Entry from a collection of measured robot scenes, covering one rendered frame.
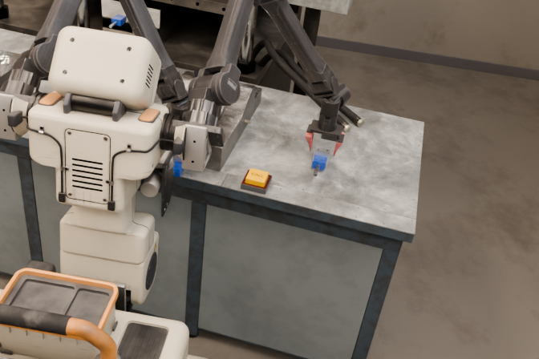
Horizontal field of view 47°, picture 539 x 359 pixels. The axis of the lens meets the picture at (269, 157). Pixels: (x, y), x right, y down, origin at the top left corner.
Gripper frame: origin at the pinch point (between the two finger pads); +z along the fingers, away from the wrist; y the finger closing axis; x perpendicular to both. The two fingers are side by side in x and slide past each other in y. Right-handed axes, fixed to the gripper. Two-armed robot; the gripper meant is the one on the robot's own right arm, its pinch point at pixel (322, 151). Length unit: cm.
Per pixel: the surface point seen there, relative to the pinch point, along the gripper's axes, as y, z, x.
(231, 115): 32.7, -3.9, -3.4
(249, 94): 29.2, -8.1, -13.0
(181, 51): 73, 6, -64
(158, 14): 83, -9, -63
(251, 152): 23.2, 4.7, 3.1
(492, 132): -92, 90, -202
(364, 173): -15.0, 5.4, -0.1
